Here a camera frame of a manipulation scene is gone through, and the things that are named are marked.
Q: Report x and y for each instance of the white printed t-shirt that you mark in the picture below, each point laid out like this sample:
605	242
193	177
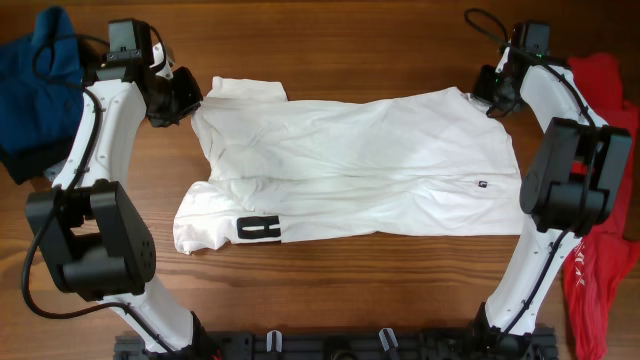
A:
431	164

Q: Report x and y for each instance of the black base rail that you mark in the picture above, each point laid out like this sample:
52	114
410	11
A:
434	344

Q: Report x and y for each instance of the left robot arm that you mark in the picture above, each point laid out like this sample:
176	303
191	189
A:
93	240

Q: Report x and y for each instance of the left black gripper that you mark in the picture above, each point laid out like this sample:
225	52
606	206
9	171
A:
183	78

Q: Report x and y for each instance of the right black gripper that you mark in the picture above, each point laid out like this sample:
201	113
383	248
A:
480	88

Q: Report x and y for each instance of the black folded shirt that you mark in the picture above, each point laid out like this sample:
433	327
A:
31	163

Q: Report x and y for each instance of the grey folded shirt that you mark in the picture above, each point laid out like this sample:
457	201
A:
52	172

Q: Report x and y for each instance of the blue folded polo shirt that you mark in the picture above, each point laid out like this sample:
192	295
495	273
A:
35	113

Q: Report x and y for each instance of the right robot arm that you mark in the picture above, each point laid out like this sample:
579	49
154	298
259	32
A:
570	187

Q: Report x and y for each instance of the red t-shirt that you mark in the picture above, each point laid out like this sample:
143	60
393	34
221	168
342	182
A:
594	269

